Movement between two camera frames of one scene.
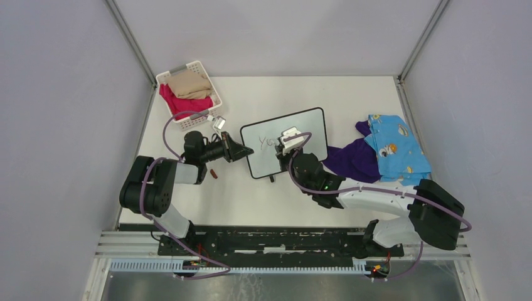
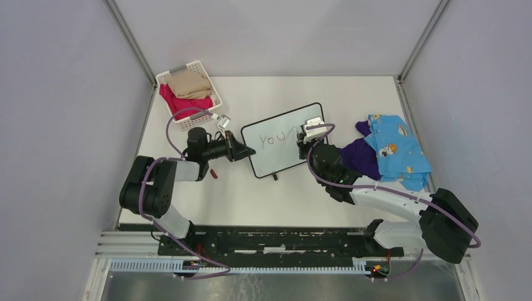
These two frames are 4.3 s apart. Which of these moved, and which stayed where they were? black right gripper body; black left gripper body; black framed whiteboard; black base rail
Moved: black right gripper body
Stayed: black base rail; black framed whiteboard; black left gripper body
